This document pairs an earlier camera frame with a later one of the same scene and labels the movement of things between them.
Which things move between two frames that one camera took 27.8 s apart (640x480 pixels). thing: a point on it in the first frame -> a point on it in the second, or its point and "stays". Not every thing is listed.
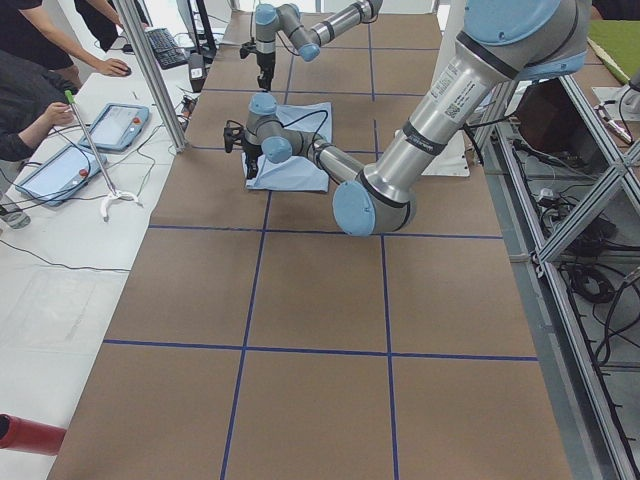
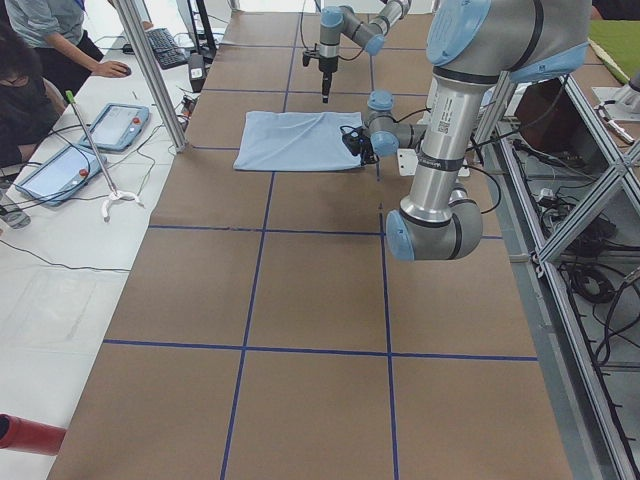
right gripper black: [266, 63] -> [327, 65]
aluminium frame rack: [567, 189] stays
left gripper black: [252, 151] -> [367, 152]
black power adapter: [197, 71] stays
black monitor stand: [205, 31] stays
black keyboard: [166, 50] stays
